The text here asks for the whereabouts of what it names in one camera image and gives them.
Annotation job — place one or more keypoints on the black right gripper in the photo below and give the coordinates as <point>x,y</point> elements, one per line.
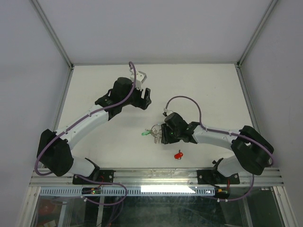
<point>165,139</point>

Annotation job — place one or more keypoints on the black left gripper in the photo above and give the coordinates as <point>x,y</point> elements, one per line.
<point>142,103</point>

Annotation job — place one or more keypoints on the metal keyring with clips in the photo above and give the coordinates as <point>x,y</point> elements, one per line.
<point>156,132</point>

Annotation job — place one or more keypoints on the key with red tag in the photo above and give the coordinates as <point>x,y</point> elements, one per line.
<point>179,155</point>

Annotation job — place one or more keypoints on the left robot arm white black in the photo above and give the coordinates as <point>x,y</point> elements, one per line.
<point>55,147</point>

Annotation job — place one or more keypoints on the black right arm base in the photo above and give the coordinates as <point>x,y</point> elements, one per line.
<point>212,177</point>

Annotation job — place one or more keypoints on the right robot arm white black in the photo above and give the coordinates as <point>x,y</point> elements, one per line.
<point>251,152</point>

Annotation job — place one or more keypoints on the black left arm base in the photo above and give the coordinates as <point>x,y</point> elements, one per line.
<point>99,176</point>

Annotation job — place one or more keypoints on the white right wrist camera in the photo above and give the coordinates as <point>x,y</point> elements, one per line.
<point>167,112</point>

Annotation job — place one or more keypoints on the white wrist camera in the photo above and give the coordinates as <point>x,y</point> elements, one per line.
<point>139,78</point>
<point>167,112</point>

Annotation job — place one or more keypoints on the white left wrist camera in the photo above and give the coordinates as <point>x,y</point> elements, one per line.
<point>139,78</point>

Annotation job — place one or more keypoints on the aluminium mounting rail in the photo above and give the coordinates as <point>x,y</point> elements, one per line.
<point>167,176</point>

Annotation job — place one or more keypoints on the left aluminium frame post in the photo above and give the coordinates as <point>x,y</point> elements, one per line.
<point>58,44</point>

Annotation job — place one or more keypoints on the aluminium frame post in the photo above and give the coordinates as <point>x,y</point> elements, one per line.
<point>241,61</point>
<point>58,44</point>

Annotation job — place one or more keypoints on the right aluminium frame post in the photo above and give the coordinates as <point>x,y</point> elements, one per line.
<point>241,61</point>

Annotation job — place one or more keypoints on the white slotted cable duct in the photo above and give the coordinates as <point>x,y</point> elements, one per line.
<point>144,190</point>

